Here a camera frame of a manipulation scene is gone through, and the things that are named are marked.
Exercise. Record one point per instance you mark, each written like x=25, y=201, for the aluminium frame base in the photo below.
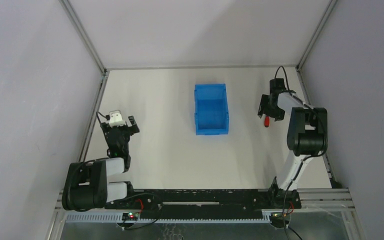
x=326, y=214

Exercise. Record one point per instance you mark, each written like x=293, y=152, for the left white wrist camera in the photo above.
x=116, y=119

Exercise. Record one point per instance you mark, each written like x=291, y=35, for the controller board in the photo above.
x=278, y=221
x=130, y=216

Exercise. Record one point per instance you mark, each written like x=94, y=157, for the blue plastic bin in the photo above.
x=211, y=113

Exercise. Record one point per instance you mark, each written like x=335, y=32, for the red handled screwdriver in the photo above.
x=266, y=121

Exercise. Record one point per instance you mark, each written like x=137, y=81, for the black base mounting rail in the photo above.
x=207, y=204

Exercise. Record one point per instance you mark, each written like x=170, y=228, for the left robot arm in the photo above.
x=87, y=185

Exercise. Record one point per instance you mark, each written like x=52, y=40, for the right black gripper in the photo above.
x=271, y=108

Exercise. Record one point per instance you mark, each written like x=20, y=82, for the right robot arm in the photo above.
x=306, y=139

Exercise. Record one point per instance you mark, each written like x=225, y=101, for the left controller board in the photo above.
x=130, y=216

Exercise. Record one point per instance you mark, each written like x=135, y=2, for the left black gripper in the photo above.
x=119, y=131

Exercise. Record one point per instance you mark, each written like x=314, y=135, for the right controller board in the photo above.
x=278, y=221

